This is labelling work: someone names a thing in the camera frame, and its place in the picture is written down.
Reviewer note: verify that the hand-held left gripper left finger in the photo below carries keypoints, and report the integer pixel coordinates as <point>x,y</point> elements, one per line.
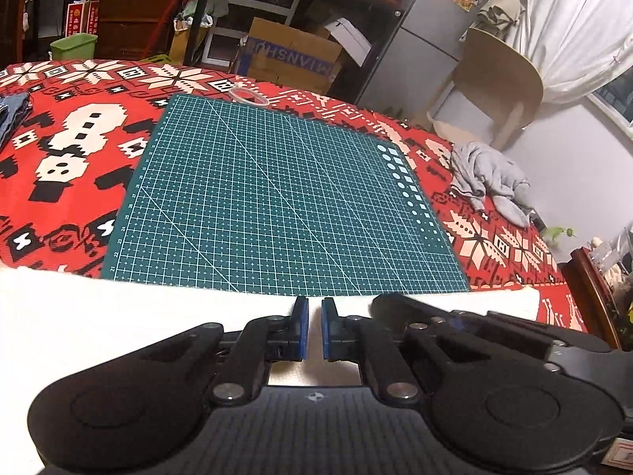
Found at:
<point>302,329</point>

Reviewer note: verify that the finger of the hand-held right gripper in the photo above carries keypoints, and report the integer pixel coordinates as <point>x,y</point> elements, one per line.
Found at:
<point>395,307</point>

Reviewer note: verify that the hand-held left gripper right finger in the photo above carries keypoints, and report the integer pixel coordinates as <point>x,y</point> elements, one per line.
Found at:
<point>326,329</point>

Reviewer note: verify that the cream knit vest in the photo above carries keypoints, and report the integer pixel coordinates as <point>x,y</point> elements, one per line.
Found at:
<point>99,316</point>

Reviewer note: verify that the dark wooden nightstand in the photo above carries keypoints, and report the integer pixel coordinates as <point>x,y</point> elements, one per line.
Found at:
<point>588,297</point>

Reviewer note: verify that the small green plant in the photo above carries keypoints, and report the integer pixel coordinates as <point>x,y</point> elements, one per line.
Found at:
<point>559,232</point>

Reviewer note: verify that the green cutting mat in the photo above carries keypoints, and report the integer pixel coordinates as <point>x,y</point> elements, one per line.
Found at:
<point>277,198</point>

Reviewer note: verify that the grey sweater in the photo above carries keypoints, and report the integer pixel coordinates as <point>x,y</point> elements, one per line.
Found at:
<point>484,173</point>

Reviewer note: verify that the clear tape roll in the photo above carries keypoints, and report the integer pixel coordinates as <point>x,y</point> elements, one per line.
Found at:
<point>249,96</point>

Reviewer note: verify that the beige wooden chair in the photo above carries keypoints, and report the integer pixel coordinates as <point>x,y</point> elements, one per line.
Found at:
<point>499,74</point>

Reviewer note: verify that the window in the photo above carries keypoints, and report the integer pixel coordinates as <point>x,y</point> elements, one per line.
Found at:
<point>615,99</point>

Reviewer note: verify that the white flat box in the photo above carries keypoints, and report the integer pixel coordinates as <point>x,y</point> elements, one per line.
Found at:
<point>351,39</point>

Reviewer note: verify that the cardboard box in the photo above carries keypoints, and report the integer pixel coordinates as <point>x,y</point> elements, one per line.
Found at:
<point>287,39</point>

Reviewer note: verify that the grey refrigerator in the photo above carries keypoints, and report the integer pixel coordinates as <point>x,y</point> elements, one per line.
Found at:
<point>425,20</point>

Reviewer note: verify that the red patterned blanket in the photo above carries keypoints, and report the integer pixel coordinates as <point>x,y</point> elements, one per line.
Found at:
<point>64,158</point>

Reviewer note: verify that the brown paper bag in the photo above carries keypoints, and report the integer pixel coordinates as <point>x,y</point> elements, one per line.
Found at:
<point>185,39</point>

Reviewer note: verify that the beige cloth bag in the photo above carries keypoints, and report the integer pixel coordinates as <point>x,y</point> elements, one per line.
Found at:
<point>499,10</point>

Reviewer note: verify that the white hanging fabric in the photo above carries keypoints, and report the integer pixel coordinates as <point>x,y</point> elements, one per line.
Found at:
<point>568,20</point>

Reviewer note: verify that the wooden drawer cabinet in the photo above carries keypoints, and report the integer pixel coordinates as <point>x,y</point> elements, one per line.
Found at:
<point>128,20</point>

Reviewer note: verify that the blue jeans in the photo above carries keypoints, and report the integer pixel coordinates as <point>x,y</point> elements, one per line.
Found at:
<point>12,114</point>

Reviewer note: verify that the green waste bin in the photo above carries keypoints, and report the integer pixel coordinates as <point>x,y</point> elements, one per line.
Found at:
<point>74,47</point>

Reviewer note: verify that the red printed carton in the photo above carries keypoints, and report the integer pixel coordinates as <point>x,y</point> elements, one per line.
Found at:
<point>95,15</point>
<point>78,20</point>

